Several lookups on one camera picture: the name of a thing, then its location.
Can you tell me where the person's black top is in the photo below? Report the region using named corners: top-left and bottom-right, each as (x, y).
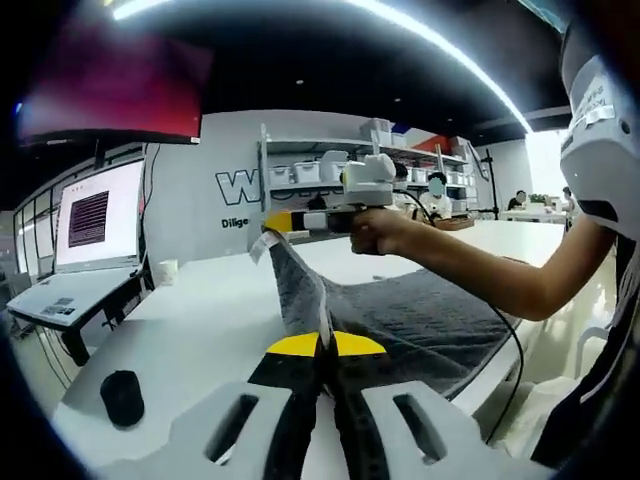
top-left (528, 222), bottom-right (640, 469)

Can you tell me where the white cloth bag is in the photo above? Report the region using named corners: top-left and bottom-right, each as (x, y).
top-left (492, 374), bottom-right (584, 456)

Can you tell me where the black round object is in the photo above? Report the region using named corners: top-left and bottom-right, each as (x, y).
top-left (98, 368), bottom-right (147, 430)

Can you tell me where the wooden tray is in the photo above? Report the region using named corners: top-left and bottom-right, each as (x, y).
top-left (433, 216), bottom-right (475, 232)

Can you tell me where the white chest-worn device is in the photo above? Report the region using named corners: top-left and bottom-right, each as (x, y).
top-left (558, 13), bottom-right (635, 227)

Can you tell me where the grey metal shelf rack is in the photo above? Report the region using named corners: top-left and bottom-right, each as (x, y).
top-left (256, 122), bottom-right (482, 222)

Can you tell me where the white chair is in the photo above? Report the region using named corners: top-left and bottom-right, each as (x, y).
top-left (574, 324), bottom-right (617, 381)

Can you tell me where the person's right hand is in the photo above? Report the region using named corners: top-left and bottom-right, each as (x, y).
top-left (349, 208), bottom-right (408, 257)

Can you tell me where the black tripod stand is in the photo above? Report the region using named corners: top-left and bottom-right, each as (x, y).
top-left (481, 148), bottom-right (502, 222)

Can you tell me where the white paper cup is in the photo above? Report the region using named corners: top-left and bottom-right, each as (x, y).
top-left (157, 258), bottom-right (181, 287)

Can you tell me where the ceiling light strip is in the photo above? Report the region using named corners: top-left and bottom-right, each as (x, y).
top-left (111, 0), bottom-right (532, 132)

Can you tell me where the hanging red screen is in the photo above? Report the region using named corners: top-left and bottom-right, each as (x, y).
top-left (16, 18), bottom-right (205, 150)

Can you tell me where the black device cable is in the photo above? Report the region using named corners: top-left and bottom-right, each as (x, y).
top-left (398, 188), bottom-right (527, 444)

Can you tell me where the row of white storage boxes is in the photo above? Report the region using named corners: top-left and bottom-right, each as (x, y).
top-left (267, 118), bottom-right (477, 200)

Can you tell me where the grey towel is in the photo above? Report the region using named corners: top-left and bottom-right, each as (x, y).
top-left (248, 228), bottom-right (517, 397)

